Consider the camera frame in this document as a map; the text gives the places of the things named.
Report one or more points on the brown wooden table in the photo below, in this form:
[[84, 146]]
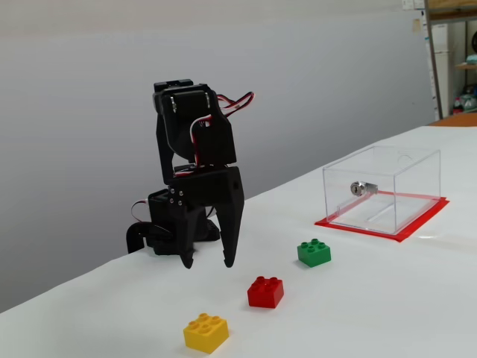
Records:
[[458, 119]]

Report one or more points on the red tape square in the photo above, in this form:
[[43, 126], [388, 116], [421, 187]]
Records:
[[410, 235]]

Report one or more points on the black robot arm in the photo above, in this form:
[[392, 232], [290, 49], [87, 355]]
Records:
[[186, 127]]

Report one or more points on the red lego brick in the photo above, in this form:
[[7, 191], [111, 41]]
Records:
[[265, 294]]

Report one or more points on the white paper label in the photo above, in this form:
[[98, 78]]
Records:
[[416, 25]]

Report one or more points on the red capped bottle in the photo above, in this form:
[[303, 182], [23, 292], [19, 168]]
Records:
[[457, 107]]

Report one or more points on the transparent plastic box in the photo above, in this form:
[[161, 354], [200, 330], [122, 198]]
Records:
[[413, 194]]

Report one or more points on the metal shelf rack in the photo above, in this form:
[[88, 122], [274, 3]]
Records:
[[433, 56]]

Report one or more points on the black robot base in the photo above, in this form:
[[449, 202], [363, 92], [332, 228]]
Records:
[[160, 231]]

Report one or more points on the yellow lego brick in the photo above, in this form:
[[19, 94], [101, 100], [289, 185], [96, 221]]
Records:
[[206, 335]]

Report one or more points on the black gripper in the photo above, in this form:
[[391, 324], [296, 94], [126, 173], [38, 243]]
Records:
[[213, 188]]

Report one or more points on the green lego brick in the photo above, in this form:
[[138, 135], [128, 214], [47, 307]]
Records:
[[314, 254]]

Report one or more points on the silver cam lock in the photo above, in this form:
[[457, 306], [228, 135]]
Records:
[[359, 189]]

